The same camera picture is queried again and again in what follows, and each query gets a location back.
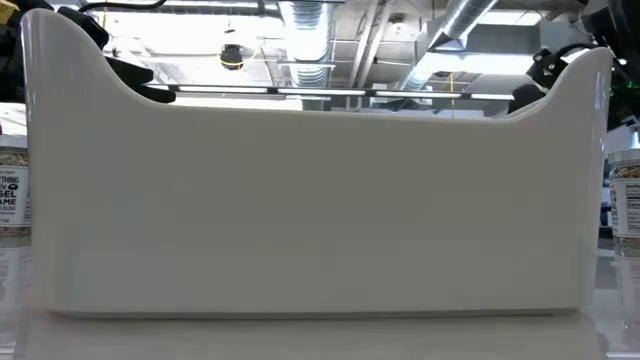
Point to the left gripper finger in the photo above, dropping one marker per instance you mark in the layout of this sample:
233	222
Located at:
160	95
132	74

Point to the white-lidded bagel seasoning jar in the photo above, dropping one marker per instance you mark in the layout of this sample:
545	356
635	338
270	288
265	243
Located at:
12	195
625	200

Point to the pale grey plastic bin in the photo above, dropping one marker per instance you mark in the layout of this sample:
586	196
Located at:
320	210

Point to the yellow tag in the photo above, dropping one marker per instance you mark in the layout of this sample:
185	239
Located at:
7	11

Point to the long ceiling light bar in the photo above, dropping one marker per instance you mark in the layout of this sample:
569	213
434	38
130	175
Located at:
320	92

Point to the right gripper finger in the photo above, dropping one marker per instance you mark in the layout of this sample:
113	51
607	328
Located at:
525	97

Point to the slanted silver duct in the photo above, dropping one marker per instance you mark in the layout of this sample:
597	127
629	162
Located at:
460	20

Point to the ribbed silver duct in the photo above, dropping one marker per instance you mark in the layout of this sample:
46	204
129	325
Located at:
307	45

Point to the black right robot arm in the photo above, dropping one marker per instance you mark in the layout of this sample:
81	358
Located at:
620	30

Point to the black ceiling dome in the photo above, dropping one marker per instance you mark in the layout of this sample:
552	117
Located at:
231	56

